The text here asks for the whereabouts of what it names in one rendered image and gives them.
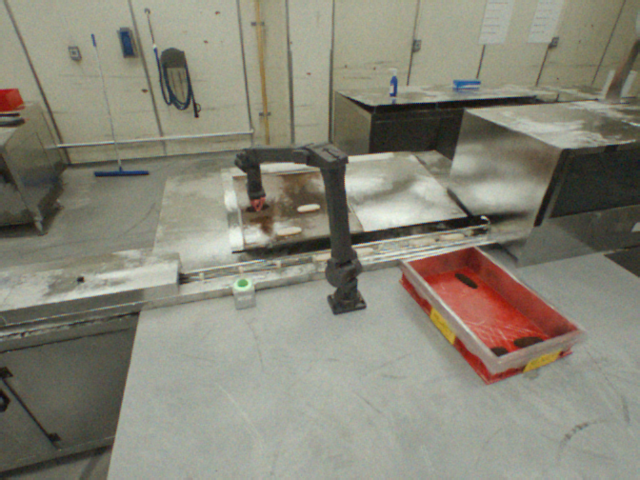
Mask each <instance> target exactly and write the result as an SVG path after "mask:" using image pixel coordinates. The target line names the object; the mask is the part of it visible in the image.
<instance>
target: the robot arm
mask: <svg viewBox="0 0 640 480"><path fill-rule="evenodd" d="M265 162H272V163H293V164H294V165H306V166H308V167H314V168H319V169H320V172H321V174H322V177H323V181H324V186H325V194H326V201H327V210H328V218H329V225H330V241H331V252H330V258H329V259H327V266H326V267H325V276H326V279H327V280H328V282H329V283H330V284H331V285H332V286H333V287H335V288H337V289H336V290H335V292H334V293H333V294H329V295H328V296H327V300H328V303H329V305H330V309H331V311H332V313H333V314H334V315H337V314H342V313H347V312H352V311H357V310H364V309H366V308H367V303H366V301H365V299H364V297H363V296H362V294H361V292H360V290H358V289H357V287H358V279H357V278H356V277H357V276H359V274H361V273H362V270H363V268H362V264H361V262H360V260H359V259H358V256H357V250H354V249H353V248H352V245H351V240H350V223H349V213H348V202H347V193H346V169H347V168H346V164H348V163H349V157H348V156H347V155H346V154H345V153H344V152H342V151H340V150H339V149H337V148H336V147H334V146H333V145H332V144H330V143H327V142H320V143H317V144H314V143H308V144H299V145H272V146H267V145H255V146H251V147H247V148H243V149H242V151H241V153H237V154H236V158H235V160H234V165H235V167H237V168H238V169H240V170H241V171H242V172H244V173H246V174H247V180H248V183H246V184H245V185H246V193H247V195H248V197H249V200H250V202H251V204H252V205H253V206H254V208H255V209H256V211H260V209H261V208H262V206H263V204H264V202H265V201H266V199H267V198H266V193H265V190H264V188H263V186H262V178H261V166H260V164H261V163H265ZM255 201H256V202H255ZM259 201H261V203H260V206H259V208H257V207H256V205H258V204H259Z"/></svg>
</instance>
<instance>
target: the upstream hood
mask: <svg viewBox="0 0 640 480"><path fill-rule="evenodd" d="M182 268H183V267H182V263H181V260H180V254H179V252H174V253H167V254H160V255H153V256H147V257H140V258H133V259H127V260H120V261H114V262H108V263H101V264H94V265H87V266H81V267H74V268H67V269H60V270H48V271H41V272H35V273H28V274H23V275H22V274H21V275H14V276H8V277H1V278H0V326H1V325H7V324H12V323H18V322H24V321H29V320H35V319H40V318H46V317H52V316H57V315H63V314H69V313H75V312H80V311H86V310H96V309H102V308H107V307H113V306H119V305H125V304H130V303H136V302H141V301H147V300H152V299H158V298H164V297H170V296H175V295H179V289H180V284H179V271H181V269H182Z"/></svg>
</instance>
